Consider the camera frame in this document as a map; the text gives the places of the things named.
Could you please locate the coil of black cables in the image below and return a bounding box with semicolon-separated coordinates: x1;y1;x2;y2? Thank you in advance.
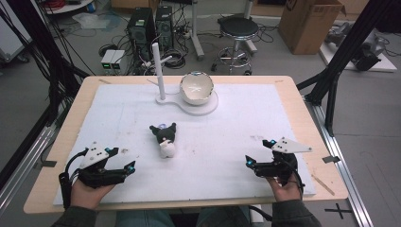
163;48;187;70

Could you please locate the clear plastic bag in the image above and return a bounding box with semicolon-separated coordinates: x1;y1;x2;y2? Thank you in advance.
72;12;112;31

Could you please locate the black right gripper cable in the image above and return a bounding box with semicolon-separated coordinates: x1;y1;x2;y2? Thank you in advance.
282;157;306;201

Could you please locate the brown cardboard box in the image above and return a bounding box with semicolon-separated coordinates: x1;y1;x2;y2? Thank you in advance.
278;0;347;56

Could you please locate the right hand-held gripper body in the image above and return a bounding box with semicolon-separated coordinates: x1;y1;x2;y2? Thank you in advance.
252;136;313;187

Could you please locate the white foam board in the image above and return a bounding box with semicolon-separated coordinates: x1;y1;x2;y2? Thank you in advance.
53;83;317;206

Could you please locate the black round stool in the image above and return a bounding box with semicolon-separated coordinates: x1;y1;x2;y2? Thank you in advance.
211;15;260;77

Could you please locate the black tape piece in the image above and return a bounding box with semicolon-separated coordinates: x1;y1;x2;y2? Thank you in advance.
33;160;58;168
322;155;342;165

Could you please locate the black metal frame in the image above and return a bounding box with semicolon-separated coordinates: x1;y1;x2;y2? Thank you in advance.
0;0;91;190
296;0;401;137

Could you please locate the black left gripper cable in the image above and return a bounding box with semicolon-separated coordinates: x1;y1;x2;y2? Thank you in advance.
59;148;89;210

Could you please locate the white power supply box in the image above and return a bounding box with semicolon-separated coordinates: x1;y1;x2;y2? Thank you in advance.
111;49;127;71
100;49;116;72

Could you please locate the white round table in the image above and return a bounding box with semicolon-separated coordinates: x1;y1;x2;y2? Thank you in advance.
44;0;96;15

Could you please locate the large black computer tower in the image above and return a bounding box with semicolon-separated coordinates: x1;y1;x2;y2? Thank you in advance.
127;8;157;62

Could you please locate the thin wooden strip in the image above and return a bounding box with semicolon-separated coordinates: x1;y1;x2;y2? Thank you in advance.
310;174;336;197

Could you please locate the white board with grey machine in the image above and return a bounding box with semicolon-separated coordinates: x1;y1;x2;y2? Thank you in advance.
319;22;399;74

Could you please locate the person's left hand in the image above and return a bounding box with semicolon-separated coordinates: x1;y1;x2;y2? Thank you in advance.
69;178;116;211

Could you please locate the white eggshell-shaped bowl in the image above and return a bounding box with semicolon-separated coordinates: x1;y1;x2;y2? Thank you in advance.
179;71;215;107

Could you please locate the slim black computer tower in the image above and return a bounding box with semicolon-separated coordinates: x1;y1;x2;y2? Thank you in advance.
155;5;175;51

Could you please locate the white desk leg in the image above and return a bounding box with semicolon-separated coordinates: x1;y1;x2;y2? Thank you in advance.
243;0;258;55
188;0;205;61

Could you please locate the black tape cross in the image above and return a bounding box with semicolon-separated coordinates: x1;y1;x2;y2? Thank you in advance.
324;202;353;220

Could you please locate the white stand with pole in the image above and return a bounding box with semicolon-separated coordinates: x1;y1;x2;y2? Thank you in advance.
151;42;219;116

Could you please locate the black and white plush toy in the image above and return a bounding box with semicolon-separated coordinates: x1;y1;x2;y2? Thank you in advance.
148;122;178;159

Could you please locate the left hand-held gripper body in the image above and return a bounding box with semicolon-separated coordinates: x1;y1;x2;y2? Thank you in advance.
75;141;131;190

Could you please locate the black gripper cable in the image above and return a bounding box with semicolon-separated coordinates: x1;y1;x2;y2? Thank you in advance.
282;157;306;201
59;148;89;210

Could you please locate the aluminium floor rail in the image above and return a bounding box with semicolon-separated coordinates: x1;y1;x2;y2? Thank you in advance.
304;96;375;227
0;126;57;211

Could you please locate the black cable under table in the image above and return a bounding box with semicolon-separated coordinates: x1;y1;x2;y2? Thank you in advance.
248;204;274;222

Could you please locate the brown wooden cabinet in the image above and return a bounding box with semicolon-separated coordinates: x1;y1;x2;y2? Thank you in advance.
111;0;160;11

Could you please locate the person's right hand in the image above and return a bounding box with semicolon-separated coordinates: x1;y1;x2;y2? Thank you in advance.
266;174;304;202

